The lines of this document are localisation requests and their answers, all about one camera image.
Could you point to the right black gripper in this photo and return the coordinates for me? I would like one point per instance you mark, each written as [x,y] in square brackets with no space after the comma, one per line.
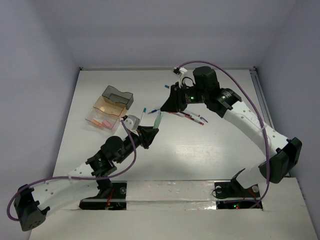
[175,99]

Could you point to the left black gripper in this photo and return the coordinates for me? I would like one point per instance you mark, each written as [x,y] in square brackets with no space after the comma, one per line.
[148,133]

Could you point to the green highlighter marker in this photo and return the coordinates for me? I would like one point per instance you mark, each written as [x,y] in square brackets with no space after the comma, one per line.
[158,120]

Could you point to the teal capped white pen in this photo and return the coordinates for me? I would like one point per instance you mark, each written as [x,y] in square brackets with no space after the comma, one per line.
[142,115]

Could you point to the pink highlighter marker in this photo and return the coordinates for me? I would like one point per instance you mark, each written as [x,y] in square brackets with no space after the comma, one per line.
[107,124]

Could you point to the orange highlighter marker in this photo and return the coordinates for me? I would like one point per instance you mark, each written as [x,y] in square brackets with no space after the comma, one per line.
[97,123]

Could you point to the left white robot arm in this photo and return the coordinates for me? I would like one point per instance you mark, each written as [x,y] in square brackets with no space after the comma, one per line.
[35,201]

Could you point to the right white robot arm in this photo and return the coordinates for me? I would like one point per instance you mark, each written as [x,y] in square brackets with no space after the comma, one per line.
[281,153]

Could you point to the red gel pen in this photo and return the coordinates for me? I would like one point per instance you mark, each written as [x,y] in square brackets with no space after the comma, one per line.
[176,114]

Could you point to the blue ballpoint pen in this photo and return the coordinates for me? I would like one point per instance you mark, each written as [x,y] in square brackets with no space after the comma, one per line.
[153,111]

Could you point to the blue gel pen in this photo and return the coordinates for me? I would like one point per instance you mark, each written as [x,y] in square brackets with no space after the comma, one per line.
[186,114]

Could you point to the long red pen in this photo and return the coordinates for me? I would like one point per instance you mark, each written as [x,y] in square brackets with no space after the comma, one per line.
[194,120]

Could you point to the clear plastic container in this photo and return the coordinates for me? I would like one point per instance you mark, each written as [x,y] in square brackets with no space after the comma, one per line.
[100,120]

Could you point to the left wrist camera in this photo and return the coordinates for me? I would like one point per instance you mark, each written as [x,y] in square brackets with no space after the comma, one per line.
[131,122]

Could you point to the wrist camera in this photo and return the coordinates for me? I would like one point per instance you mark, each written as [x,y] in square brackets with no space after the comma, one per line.
[180,72]
[131,122]

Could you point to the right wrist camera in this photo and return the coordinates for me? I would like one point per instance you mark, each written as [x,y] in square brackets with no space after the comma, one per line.
[180,72]

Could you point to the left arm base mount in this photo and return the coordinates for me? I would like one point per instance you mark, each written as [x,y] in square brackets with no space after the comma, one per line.
[113,200]

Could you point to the aluminium side rail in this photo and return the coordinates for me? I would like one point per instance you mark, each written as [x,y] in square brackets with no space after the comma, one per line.
[260,96]

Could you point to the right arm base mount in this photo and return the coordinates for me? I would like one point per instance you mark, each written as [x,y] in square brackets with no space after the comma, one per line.
[231,195]

